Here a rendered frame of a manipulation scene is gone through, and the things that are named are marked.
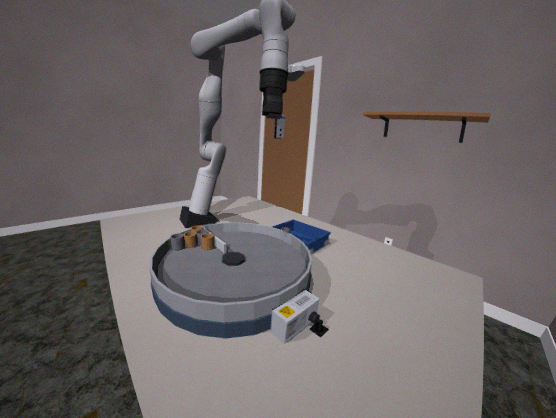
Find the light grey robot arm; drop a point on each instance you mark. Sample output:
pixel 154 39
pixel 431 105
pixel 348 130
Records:
pixel 272 18

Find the blue square tray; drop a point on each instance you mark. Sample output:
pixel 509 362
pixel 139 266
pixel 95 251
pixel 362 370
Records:
pixel 307 234

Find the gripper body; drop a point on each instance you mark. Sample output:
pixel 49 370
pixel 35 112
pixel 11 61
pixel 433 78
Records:
pixel 274 74

